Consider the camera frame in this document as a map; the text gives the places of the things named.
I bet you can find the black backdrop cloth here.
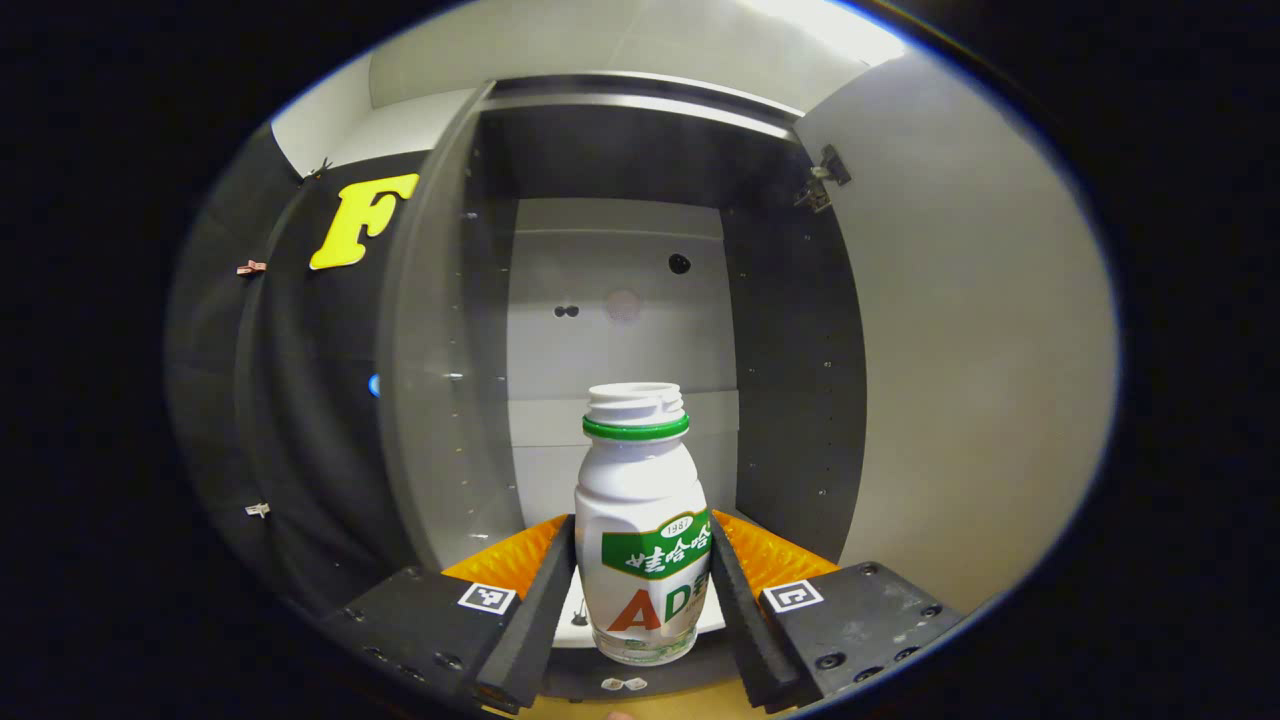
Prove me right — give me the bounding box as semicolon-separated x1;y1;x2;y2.
165;125;421;611

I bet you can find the metal door hinge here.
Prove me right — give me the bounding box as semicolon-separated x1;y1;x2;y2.
795;145;853;213

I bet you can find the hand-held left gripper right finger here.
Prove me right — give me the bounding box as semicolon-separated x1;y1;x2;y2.
708;510;966;713

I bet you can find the dark grey cabinet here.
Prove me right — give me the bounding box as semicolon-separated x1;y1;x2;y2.
375;70;869;701

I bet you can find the white bottle green label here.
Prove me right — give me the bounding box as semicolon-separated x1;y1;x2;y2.
574;382;713;667

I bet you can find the beige cabinet door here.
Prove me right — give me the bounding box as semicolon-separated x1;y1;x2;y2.
795;50;1119;616

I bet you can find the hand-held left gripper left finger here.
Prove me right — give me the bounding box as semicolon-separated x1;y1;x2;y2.
320;513;578;716

